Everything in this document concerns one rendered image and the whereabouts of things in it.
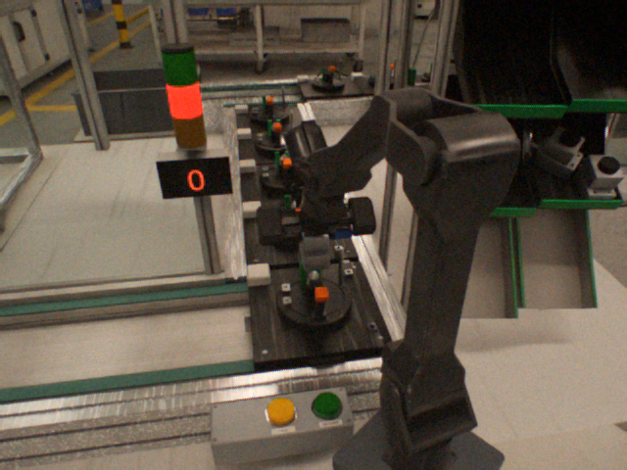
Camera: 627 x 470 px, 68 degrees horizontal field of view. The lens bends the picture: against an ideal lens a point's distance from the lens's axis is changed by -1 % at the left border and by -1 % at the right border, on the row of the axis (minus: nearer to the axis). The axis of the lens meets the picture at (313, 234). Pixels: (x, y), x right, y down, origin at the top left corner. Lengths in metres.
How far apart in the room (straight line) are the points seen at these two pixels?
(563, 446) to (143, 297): 0.80
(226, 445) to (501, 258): 0.56
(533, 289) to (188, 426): 0.64
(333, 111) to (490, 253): 1.21
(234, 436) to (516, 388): 0.52
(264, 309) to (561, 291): 0.55
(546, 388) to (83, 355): 0.85
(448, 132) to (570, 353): 0.79
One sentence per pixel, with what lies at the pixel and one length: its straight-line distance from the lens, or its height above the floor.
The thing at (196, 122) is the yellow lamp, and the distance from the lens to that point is 0.80.
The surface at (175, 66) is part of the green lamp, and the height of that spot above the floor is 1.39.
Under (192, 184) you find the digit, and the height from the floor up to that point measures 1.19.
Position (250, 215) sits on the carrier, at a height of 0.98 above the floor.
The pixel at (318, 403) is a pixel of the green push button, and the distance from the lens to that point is 0.75.
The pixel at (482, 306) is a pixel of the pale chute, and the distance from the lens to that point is 0.89.
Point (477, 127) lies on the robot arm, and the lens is 0.36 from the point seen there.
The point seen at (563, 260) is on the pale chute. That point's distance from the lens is 0.98.
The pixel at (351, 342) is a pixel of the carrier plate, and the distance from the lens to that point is 0.83.
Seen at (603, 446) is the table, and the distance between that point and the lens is 0.97.
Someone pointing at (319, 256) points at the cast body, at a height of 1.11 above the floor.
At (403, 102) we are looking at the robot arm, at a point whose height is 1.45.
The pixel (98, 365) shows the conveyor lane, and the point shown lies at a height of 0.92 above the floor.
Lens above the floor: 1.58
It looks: 34 degrees down
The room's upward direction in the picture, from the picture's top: straight up
